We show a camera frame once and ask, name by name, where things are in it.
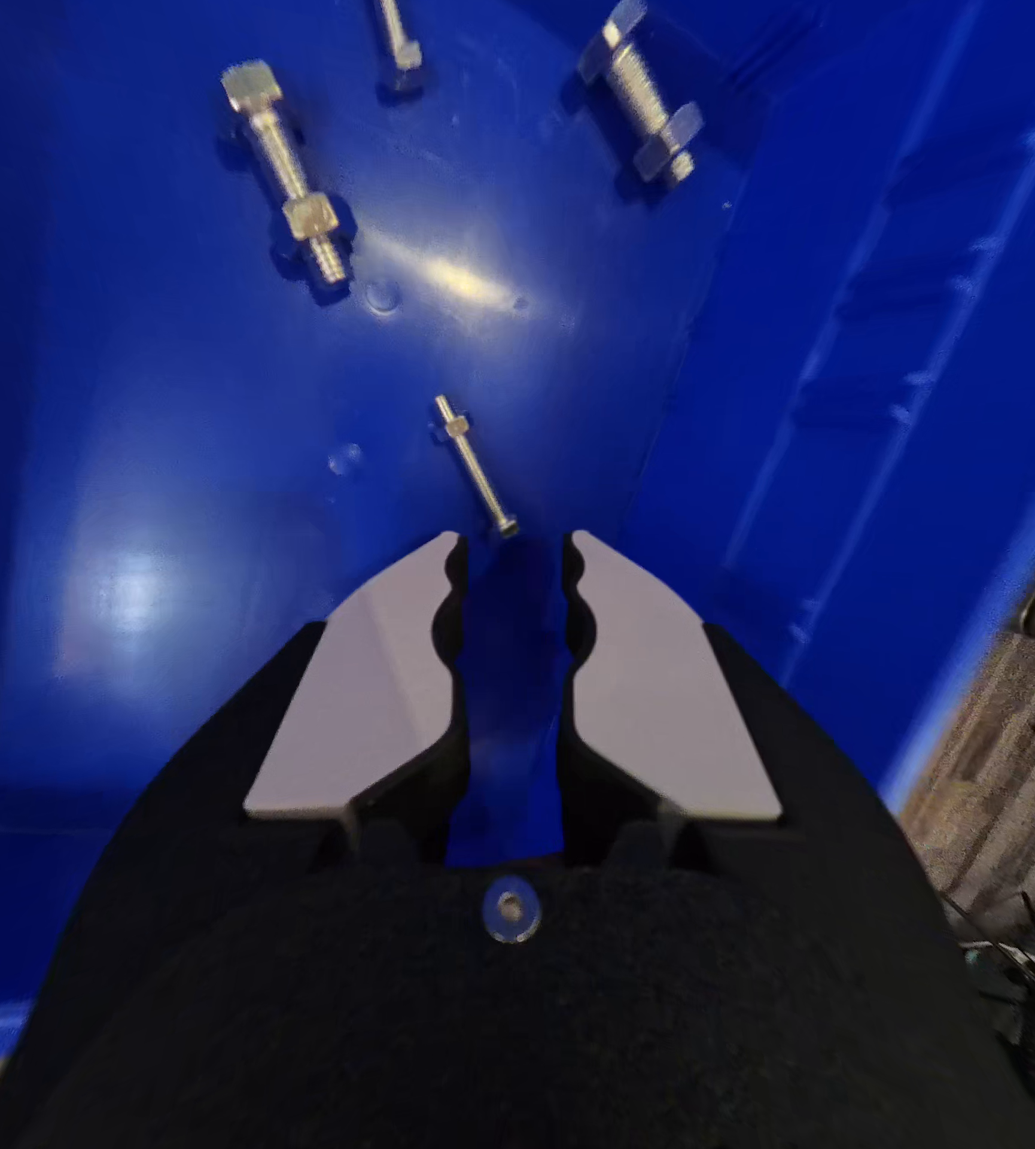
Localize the short thin steel bolt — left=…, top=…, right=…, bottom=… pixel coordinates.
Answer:
left=374, top=0, right=426, bottom=93

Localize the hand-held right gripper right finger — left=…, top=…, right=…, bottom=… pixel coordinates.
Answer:
left=558, top=530, right=785, bottom=867

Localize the long thin steel bolt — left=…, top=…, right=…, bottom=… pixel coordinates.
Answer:
left=432, top=393, right=523, bottom=542

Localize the blue plastic bin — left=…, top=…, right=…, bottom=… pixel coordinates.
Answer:
left=0, top=0, right=1035, bottom=1065

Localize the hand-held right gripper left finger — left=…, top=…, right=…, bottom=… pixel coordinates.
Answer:
left=243, top=530, right=474, bottom=867

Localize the silver hex bolt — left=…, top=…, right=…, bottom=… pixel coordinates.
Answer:
left=282, top=193, right=345, bottom=244

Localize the large smooth shank steel bolt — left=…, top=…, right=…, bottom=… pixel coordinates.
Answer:
left=220, top=59, right=359, bottom=290

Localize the short thick steel bolt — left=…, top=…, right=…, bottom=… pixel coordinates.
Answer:
left=576, top=0, right=707, bottom=188

